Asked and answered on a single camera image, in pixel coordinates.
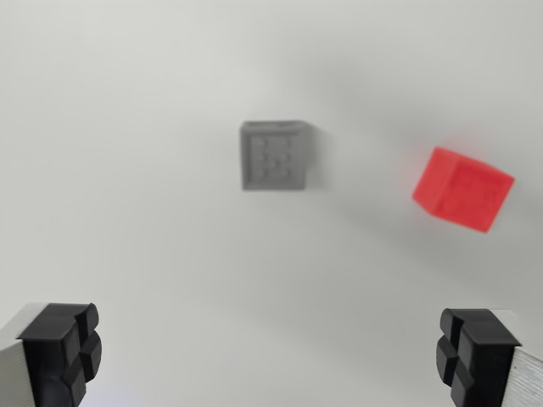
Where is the grey studded cube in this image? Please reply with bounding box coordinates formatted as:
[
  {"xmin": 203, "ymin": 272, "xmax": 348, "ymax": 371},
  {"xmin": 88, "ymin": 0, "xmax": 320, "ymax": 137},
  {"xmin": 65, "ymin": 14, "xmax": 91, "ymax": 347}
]
[{"xmin": 239, "ymin": 120, "xmax": 318, "ymax": 192}]

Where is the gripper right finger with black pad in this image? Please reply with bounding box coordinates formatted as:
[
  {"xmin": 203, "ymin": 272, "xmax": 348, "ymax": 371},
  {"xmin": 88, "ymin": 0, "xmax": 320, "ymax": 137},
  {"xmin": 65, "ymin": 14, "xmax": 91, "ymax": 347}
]
[{"xmin": 434, "ymin": 308, "xmax": 543, "ymax": 407}]

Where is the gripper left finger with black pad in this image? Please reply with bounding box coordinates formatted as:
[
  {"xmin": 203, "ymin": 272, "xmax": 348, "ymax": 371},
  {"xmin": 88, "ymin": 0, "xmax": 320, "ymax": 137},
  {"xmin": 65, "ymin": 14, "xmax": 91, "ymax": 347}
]
[{"xmin": 0, "ymin": 302, "xmax": 103, "ymax": 407}]

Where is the red studded cube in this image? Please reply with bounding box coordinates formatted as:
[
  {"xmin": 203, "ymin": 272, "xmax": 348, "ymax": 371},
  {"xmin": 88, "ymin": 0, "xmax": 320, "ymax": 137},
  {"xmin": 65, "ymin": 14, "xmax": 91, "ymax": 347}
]
[{"xmin": 411, "ymin": 146, "xmax": 516, "ymax": 233}]

